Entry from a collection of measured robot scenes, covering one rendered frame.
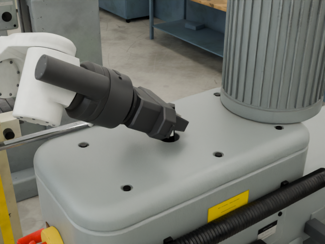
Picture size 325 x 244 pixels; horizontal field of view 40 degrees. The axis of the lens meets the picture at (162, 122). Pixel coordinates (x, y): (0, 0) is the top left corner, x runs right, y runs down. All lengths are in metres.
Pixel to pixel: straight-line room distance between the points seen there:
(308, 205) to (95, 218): 0.52
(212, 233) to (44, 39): 0.38
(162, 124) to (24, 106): 0.21
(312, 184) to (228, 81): 0.24
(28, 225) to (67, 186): 2.91
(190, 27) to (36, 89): 6.53
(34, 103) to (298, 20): 0.44
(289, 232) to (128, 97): 0.51
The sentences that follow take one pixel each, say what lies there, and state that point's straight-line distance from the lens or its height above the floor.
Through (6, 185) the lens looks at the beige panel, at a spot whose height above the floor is 0.71.
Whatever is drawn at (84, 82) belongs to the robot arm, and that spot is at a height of 2.05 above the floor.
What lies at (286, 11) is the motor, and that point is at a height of 2.10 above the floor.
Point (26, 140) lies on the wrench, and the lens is 0.79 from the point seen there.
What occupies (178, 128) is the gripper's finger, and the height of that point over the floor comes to 1.91.
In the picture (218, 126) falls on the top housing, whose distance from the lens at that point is 0.82.
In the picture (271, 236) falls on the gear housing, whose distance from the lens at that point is 0.94.
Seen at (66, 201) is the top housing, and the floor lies 1.88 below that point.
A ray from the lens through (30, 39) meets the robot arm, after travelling 0.65.
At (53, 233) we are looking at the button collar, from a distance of 0.76.
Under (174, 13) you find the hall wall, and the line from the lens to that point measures 8.07.
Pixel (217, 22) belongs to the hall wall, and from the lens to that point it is 7.19.
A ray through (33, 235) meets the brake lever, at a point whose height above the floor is 1.71.
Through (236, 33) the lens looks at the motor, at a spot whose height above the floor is 2.04.
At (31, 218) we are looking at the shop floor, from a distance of 3.64.
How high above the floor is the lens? 2.29
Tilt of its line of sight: 29 degrees down
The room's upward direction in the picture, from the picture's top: straight up
